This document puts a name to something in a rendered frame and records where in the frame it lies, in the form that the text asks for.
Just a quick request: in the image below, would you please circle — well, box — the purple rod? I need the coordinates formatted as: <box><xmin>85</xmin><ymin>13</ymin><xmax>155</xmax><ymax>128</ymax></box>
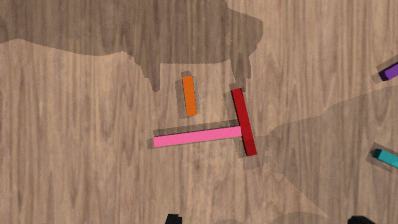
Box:
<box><xmin>378</xmin><ymin>62</ymin><xmax>398</xmax><ymax>81</ymax></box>

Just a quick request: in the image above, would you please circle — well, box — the orange rod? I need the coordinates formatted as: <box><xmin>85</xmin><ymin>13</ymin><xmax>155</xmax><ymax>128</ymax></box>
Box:
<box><xmin>182</xmin><ymin>76</ymin><xmax>197</xmax><ymax>116</ymax></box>

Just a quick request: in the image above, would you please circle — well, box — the turquoise rod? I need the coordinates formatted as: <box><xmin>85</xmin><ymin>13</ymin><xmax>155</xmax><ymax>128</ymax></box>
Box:
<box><xmin>372</xmin><ymin>148</ymin><xmax>398</xmax><ymax>168</ymax></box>

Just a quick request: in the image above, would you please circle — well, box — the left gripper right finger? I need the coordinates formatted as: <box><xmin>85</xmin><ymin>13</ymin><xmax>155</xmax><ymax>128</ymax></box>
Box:
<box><xmin>347</xmin><ymin>216</ymin><xmax>376</xmax><ymax>224</ymax></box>

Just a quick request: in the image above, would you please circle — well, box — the red rod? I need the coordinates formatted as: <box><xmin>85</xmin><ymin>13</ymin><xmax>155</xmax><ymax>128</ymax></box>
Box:
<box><xmin>231</xmin><ymin>88</ymin><xmax>257</xmax><ymax>156</ymax></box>

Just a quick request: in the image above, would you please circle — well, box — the pink rod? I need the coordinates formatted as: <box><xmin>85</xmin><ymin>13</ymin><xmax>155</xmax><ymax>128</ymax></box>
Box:
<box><xmin>153</xmin><ymin>126</ymin><xmax>242</xmax><ymax>147</ymax></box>

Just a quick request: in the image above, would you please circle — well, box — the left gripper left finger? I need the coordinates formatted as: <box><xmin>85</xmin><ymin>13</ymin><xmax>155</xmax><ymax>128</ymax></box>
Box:
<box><xmin>165</xmin><ymin>214</ymin><xmax>182</xmax><ymax>224</ymax></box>

